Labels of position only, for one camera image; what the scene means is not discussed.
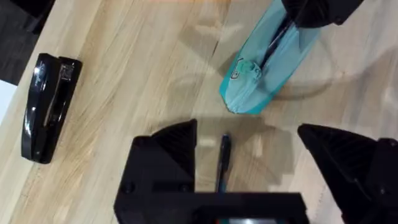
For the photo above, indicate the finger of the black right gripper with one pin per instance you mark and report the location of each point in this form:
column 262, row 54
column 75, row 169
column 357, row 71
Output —
column 314, row 12

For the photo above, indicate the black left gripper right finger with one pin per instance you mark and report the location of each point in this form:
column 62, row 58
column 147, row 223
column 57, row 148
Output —
column 351, row 168

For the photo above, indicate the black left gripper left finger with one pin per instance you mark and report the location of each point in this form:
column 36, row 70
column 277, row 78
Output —
column 168, row 155

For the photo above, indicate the teal soft zip bag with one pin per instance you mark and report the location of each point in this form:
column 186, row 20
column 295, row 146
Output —
column 248, row 90

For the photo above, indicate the dark blue pen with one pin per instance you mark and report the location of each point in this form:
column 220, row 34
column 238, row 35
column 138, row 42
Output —
column 224, row 158

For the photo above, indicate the black stapler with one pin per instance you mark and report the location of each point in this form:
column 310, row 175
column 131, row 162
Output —
column 46, row 109

